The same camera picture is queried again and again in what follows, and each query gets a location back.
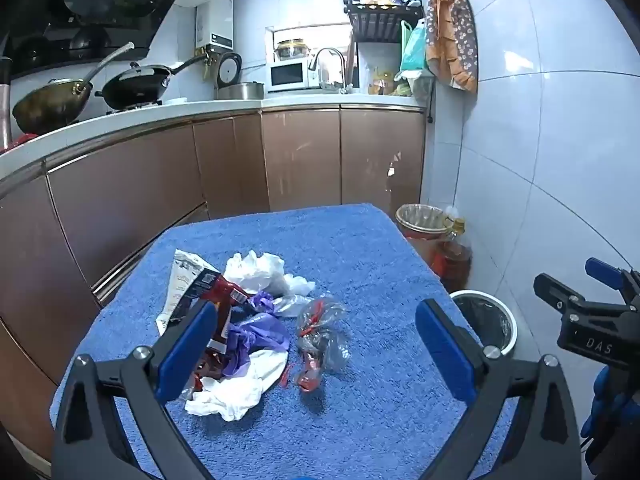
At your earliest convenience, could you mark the red snack packet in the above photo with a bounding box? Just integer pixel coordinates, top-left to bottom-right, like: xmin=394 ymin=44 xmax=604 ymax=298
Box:
xmin=187 ymin=275 xmax=251 ymax=391

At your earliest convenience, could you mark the brown bin with plastic liner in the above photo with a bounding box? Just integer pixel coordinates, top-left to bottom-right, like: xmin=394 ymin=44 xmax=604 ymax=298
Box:
xmin=395 ymin=203 xmax=453 ymax=267

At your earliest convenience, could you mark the yellow bottle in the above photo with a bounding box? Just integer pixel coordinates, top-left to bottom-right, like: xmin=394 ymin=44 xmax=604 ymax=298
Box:
xmin=370 ymin=67 xmax=397 ymax=96

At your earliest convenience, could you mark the white water heater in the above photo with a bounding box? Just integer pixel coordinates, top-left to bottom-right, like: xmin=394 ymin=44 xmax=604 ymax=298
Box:
xmin=195 ymin=0 xmax=236 ymax=54

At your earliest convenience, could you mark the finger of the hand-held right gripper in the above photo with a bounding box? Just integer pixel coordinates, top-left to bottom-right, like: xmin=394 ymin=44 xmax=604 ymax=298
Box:
xmin=533 ymin=273 xmax=596 ymax=321
xmin=585 ymin=257 xmax=640 ymax=306

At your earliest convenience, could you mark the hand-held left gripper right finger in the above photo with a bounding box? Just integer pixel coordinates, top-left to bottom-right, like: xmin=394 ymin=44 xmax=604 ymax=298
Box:
xmin=415 ymin=298 xmax=583 ymax=480

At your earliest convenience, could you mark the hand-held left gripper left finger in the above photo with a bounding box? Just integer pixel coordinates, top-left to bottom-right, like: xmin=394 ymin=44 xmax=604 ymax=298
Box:
xmin=52 ymin=299 xmax=219 ymax=480

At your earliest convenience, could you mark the black wok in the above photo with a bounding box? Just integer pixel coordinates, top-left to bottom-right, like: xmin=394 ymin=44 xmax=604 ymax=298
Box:
xmin=95 ymin=52 xmax=211 ymax=111

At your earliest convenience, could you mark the steel pot with lid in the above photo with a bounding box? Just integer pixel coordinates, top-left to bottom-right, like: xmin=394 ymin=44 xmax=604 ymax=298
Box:
xmin=274 ymin=38 xmax=309 ymax=61

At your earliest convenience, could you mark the chrome faucet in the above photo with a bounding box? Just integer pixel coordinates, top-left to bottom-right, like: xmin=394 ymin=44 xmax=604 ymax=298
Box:
xmin=308 ymin=47 xmax=352 ymax=94

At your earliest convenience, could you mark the white tissue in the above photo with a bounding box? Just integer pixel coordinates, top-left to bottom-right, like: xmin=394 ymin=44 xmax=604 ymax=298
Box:
xmin=185 ymin=349 xmax=289 ymax=422
xmin=224 ymin=251 xmax=316 ymax=297

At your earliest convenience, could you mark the black range hood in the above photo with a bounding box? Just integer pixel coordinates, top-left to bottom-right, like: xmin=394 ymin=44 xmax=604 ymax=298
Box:
xmin=0 ymin=0 xmax=201 ymax=79

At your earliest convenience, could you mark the white trash bin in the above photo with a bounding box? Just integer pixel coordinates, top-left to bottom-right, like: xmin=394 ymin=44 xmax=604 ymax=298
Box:
xmin=449 ymin=290 xmax=517 ymax=358

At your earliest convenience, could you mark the white microwave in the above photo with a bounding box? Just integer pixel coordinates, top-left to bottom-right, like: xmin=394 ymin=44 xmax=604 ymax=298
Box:
xmin=266 ymin=58 xmax=321 ymax=94

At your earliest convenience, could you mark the blue towel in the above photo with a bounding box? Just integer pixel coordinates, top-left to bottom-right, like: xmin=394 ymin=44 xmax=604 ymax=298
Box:
xmin=50 ymin=203 xmax=521 ymax=480

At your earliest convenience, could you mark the orange floral apron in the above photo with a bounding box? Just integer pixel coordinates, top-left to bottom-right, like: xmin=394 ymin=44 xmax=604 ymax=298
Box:
xmin=425 ymin=0 xmax=479 ymax=94

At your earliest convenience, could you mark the rice cooker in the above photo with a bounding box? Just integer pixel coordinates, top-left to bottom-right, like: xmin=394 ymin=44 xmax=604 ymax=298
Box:
xmin=216 ymin=51 xmax=244 ymax=91

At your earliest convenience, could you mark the white kitchen countertop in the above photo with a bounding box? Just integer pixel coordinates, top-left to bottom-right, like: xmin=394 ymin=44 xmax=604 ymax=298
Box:
xmin=0 ymin=91 xmax=431 ymax=181

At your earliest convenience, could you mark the brass wok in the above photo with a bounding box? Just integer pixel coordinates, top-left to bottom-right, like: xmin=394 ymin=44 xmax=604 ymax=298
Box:
xmin=11 ymin=42 xmax=136 ymax=134

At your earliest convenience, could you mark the white printed paper wrapper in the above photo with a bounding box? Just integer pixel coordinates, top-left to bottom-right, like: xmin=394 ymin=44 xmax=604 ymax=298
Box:
xmin=156 ymin=249 xmax=221 ymax=336

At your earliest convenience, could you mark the white plastic bag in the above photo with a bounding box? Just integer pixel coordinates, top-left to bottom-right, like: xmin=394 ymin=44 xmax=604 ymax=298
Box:
xmin=395 ymin=70 xmax=434 ymax=99

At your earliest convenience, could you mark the pink thermos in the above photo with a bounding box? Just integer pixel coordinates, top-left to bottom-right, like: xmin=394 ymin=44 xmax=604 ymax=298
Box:
xmin=0 ymin=35 xmax=14 ymax=156

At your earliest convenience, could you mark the cooking oil bottle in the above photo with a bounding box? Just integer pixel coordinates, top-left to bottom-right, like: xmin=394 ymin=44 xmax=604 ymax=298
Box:
xmin=430 ymin=215 xmax=474 ymax=286

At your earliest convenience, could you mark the black dish rack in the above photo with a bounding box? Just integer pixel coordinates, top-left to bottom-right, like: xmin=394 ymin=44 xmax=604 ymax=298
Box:
xmin=342 ymin=0 xmax=426 ymax=44

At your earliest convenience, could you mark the clear plastic wrapper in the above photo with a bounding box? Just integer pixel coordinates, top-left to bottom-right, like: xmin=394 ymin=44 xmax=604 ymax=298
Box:
xmin=272 ymin=294 xmax=317 ymax=319

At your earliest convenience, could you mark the purple plastic wrapper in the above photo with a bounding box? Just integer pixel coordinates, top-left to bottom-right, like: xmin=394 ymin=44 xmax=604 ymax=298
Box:
xmin=249 ymin=291 xmax=287 ymax=317
xmin=220 ymin=312 xmax=292 ymax=378

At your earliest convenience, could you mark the gas stove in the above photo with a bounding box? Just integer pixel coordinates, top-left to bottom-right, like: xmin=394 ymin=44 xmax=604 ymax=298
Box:
xmin=102 ymin=100 xmax=166 ymax=112

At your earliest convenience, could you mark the clear bag with red bits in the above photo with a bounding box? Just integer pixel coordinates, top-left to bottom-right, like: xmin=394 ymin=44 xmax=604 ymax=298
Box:
xmin=294 ymin=297 xmax=352 ymax=394

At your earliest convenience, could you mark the green plastic bag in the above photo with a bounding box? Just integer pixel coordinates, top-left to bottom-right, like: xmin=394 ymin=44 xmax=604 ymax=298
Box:
xmin=400 ymin=19 xmax=429 ymax=74

